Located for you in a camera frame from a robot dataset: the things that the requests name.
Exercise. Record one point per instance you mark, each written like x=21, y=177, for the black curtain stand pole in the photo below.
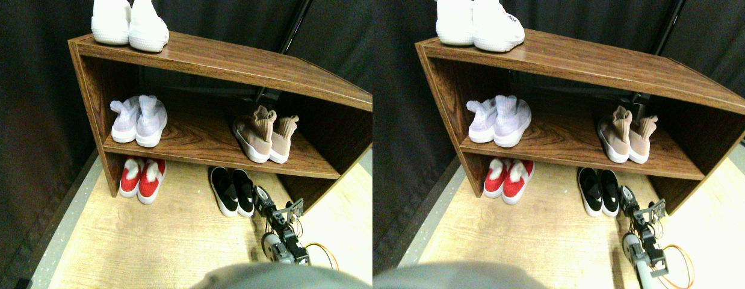
x=294, y=24
x=667, y=27

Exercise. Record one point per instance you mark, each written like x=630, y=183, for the lilac shoe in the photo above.
x=151, y=123
x=483, y=123
x=126, y=123
x=513, y=123

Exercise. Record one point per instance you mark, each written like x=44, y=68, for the brown shoe rack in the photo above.
x=228, y=60
x=589, y=60

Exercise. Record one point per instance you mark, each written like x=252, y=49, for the white shoe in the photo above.
x=111, y=24
x=499, y=30
x=455, y=24
x=148, y=30

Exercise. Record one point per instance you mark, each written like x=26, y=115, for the red shoe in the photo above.
x=130, y=179
x=518, y=182
x=151, y=182
x=496, y=179

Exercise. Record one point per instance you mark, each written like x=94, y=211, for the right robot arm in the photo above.
x=285, y=241
x=646, y=253

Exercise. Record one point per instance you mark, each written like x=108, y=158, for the black shoe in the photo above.
x=244, y=194
x=590, y=192
x=610, y=194
x=224, y=192

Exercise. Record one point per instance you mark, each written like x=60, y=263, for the beige shoe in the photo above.
x=616, y=135
x=642, y=141
x=282, y=141
x=255, y=135

